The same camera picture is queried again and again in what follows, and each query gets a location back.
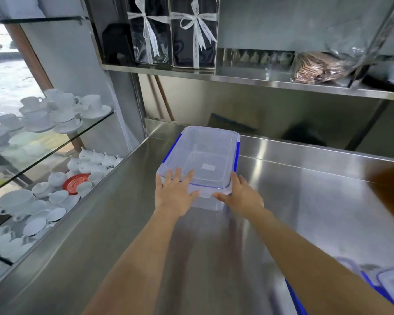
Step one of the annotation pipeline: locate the person's right hand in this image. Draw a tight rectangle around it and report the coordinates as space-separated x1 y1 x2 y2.
213 171 265 216

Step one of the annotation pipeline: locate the person's left hand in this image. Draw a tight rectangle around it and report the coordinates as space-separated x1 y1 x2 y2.
154 168 200 217

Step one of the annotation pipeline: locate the clear plastic container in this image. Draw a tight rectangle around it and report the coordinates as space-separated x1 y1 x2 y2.
158 180 232 212

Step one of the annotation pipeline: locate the clear lid with blue clips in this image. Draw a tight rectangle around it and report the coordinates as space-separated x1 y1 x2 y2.
156 125 241 198

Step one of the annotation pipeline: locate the person's left forearm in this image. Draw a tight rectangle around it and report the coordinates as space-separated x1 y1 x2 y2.
81 208 185 315

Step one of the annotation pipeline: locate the person's right forearm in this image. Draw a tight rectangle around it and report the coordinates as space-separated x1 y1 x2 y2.
237 206 394 315

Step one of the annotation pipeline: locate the red saucer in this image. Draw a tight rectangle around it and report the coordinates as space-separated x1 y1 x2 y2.
62 173 93 196

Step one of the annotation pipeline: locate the glass shelf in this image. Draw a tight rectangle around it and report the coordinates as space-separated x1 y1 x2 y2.
0 105 116 198
0 16 90 25

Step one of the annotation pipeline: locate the group of white teapots and cups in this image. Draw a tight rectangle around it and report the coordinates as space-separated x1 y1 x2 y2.
0 146 124 263

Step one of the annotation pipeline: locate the stainless steel shelf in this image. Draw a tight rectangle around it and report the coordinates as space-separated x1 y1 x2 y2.
100 47 394 102

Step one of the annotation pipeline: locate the blue container clip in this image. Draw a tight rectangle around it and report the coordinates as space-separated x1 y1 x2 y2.
284 278 308 315

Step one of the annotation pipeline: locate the group of white cups and saucers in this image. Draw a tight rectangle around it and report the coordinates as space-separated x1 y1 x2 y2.
0 88 113 151

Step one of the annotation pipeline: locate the clear gift box white ribbon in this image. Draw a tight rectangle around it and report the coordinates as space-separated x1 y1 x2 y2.
168 0 221 69
126 0 172 66

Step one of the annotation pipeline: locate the bag of brown packets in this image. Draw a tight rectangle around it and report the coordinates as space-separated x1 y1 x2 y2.
290 51 356 85

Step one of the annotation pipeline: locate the clear acrylic stand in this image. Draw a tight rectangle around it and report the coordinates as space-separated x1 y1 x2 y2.
325 0 394 89

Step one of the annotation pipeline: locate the brown wooden post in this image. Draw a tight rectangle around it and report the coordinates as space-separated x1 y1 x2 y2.
4 23 86 152

